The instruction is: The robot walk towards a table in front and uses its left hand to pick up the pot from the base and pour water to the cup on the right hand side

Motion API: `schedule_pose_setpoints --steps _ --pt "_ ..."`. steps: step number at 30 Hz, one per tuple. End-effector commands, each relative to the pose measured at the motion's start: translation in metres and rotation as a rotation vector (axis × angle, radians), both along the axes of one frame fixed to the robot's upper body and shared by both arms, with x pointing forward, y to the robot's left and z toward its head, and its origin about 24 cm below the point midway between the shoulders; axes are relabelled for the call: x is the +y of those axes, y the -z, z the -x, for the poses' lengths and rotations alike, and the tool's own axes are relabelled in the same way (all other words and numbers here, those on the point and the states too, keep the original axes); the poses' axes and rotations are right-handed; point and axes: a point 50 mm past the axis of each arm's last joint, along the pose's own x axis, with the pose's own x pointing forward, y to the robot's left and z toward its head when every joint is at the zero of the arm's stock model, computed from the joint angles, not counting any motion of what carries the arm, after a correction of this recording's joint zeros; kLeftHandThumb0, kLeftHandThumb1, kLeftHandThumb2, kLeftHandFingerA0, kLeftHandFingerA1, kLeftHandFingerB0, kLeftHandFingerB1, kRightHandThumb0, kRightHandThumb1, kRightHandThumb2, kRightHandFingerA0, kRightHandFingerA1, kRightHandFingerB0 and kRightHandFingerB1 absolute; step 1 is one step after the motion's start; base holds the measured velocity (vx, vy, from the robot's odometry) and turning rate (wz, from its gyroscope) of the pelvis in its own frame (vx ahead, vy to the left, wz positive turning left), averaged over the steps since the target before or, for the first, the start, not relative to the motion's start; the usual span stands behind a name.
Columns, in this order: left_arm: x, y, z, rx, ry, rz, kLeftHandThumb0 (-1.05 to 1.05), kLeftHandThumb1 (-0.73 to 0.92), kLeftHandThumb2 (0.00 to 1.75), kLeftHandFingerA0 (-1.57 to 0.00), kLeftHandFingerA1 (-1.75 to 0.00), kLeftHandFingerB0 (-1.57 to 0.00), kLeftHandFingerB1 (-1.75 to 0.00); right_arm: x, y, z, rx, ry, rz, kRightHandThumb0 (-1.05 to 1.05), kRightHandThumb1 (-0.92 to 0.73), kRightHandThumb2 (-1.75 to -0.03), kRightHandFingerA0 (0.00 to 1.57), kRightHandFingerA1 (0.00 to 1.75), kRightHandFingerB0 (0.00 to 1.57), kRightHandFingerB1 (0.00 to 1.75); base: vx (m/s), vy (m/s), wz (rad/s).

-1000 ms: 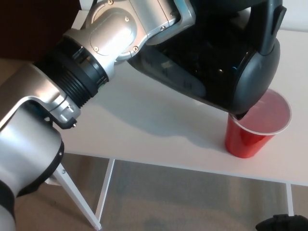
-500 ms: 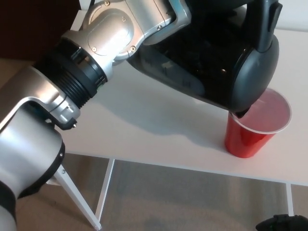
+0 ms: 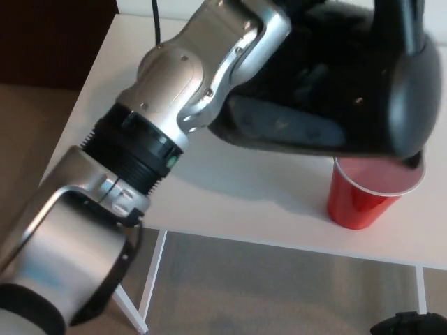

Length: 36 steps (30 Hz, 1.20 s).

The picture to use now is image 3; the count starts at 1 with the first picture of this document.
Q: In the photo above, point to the white cabinet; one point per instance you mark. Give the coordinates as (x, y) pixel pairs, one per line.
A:
(174, 7)

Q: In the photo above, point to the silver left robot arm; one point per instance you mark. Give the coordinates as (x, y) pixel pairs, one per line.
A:
(174, 76)

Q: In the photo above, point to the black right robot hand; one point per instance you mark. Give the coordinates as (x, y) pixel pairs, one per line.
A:
(412, 324)

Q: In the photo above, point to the dark brown cabinet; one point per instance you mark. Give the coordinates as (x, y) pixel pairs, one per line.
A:
(45, 42)

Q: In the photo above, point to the red plastic cup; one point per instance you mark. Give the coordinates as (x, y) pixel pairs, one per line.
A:
(352, 209)

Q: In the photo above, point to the black electric kettle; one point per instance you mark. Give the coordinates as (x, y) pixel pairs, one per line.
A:
(349, 90)

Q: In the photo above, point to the white metal-frame table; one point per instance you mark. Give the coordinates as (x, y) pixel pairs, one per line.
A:
(244, 195)

